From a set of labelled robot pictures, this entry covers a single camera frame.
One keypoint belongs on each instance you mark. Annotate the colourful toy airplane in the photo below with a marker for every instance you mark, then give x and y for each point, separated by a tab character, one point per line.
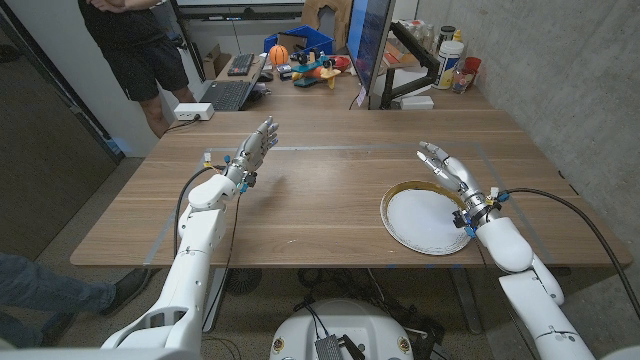
315	70

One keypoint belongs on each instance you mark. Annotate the red bowl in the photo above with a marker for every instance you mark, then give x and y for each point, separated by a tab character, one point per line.
342	62

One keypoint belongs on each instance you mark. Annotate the cardboard arch panel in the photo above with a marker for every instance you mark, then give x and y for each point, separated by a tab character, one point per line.
310	12

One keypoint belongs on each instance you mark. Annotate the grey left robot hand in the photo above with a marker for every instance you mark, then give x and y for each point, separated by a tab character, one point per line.
255	147

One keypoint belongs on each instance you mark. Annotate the person in blue jeans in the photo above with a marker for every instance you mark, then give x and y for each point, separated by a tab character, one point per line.
50	295

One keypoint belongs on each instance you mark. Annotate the red plastic cup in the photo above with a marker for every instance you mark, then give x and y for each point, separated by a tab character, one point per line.
473	65

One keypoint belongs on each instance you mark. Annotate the small open cardboard box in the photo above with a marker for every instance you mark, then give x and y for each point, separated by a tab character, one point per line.
215	62

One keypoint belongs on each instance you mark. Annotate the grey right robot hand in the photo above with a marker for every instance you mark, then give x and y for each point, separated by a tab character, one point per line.
457	175

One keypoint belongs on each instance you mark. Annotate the clear glass jar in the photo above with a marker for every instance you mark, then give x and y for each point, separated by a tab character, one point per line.
461	81

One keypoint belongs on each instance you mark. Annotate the black computer mouse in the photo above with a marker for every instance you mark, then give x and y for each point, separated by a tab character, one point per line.
265	76

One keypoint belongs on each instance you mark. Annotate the black open laptop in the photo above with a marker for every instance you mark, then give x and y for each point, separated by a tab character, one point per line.
227	95

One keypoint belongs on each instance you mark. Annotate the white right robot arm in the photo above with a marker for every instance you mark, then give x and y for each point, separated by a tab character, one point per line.
530	290

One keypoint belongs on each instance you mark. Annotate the jar with dark lid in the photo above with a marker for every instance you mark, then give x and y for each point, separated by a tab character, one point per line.
446	35

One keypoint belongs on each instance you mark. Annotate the grey metal table leg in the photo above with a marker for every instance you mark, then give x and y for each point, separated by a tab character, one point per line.
465	300
216	295

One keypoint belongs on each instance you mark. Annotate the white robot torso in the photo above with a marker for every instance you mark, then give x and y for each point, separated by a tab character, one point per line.
370	325

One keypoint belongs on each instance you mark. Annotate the black computer keyboard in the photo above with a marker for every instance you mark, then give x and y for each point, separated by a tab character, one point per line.
241	65

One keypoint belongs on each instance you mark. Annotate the flat white box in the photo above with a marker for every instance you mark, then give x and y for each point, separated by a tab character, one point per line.
416	102

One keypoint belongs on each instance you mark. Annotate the yellow bottle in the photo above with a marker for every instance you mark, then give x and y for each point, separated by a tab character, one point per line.
457	36

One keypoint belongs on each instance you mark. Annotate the stack of snack boxes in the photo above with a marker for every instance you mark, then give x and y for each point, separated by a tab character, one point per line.
397	55

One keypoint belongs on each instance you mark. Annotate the small orange basketball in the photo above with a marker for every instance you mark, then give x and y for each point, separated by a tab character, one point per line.
278	55

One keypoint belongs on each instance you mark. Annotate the round black floor fan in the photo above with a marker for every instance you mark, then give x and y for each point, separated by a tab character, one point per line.
242	281

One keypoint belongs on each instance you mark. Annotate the white power strip box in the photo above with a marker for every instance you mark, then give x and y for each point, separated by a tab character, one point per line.
192	111

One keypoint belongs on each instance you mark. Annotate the grey finned box on torso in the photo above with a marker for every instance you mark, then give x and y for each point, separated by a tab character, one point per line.
328	349

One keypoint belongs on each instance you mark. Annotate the blue plastic bin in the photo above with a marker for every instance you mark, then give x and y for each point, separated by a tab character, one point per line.
315	36

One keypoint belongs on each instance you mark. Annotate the white wipes canister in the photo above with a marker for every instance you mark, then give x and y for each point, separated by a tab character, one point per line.
447	62

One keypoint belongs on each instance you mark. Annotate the white paper plate gold rim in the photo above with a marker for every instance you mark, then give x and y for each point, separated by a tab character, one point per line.
420	225

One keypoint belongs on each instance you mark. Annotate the large computer monitor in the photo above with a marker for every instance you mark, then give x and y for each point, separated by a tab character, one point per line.
370	35

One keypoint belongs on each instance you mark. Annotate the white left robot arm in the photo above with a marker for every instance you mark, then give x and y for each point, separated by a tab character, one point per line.
192	260

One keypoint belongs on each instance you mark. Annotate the person in black clothes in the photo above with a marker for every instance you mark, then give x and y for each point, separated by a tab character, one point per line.
140	55

